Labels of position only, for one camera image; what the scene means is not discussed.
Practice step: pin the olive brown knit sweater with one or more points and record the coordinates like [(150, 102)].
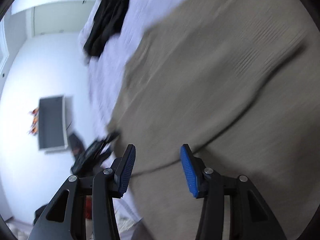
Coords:
[(238, 81)]

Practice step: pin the wall mounted television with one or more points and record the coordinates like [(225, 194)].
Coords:
[(52, 130)]

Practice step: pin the lavender embossed bed blanket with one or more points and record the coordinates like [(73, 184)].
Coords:
[(112, 42)]

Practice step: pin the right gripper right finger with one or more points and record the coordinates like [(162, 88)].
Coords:
[(231, 205)]

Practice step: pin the orange flower decoration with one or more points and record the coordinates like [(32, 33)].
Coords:
[(34, 126)]

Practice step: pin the black garment on bed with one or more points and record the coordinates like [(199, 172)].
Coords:
[(108, 21)]

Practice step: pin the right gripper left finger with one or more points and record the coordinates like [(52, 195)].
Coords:
[(64, 216)]

